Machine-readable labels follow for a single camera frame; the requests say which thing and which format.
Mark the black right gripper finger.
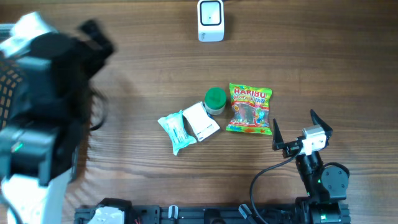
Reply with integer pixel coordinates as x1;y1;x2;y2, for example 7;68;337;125
310;109;333;137
272;119;285;151

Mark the Haribo gummy bag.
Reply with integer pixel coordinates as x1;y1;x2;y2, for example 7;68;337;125
226;83;272;135

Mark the green lid jar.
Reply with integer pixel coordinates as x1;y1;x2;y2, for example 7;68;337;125
204;87;226;116

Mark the white snack packet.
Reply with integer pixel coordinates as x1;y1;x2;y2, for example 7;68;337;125
183;101;220;142

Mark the teal tissue packet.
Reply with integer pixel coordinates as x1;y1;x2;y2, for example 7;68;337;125
158;110;197;156

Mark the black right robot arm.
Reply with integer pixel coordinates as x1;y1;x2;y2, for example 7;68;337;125
272;110;351;224

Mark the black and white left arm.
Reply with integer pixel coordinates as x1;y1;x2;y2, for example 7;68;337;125
1;20;114;223

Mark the white barcode scanner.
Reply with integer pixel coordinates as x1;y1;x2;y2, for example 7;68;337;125
197;0;224;42

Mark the grey plastic mesh basket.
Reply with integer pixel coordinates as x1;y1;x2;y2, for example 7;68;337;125
0;50;23;129

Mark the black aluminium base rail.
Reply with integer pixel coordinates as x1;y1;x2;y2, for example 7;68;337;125
73;204;351;224

